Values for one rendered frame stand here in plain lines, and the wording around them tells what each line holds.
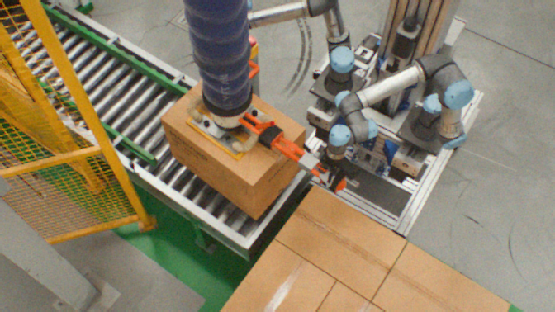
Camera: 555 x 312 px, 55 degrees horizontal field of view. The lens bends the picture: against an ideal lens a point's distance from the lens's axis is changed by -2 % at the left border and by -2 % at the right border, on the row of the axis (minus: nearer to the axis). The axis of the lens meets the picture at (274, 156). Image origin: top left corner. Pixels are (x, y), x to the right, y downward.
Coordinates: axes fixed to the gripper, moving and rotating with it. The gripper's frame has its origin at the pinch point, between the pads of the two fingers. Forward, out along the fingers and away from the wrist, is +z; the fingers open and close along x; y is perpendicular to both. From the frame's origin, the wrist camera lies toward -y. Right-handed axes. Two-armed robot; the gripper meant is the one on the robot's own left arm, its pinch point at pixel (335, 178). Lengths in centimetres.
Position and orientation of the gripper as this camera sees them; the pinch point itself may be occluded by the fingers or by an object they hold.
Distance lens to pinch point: 235.1
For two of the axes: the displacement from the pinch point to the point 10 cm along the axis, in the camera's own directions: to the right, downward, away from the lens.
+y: -7.8, -5.4, 3.1
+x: -6.2, 6.8, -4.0
